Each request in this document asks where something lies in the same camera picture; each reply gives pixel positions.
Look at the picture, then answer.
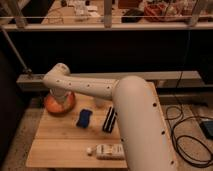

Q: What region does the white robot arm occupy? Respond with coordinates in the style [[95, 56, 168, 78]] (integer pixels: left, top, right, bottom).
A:
[[43, 63, 178, 171]]

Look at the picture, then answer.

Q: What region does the orange ceramic bowl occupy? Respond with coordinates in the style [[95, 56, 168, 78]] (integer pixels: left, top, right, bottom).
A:
[[44, 93, 76, 115]]

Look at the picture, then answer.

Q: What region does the black and white eraser brush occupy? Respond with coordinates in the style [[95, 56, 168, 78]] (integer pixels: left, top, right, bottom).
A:
[[102, 107, 117, 133]]

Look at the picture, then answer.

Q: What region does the blue sponge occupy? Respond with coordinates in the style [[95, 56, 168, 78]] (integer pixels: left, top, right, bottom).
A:
[[76, 109, 92, 128]]

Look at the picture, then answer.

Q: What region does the grey metal beam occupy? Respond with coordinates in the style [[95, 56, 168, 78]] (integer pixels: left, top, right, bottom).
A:
[[16, 71, 204, 92]]

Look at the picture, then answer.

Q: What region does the white plastic bottle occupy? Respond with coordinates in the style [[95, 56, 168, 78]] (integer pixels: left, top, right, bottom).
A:
[[86, 144, 125, 160]]

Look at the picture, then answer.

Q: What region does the diagonal metal rod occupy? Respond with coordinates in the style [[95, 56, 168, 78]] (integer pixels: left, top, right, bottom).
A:
[[0, 26, 33, 77]]

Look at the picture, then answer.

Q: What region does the blue power box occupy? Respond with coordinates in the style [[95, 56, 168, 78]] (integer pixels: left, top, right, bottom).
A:
[[200, 121, 213, 140]]

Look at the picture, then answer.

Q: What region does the metal window frame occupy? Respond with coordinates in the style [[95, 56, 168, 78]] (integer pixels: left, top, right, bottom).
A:
[[0, 0, 213, 31]]

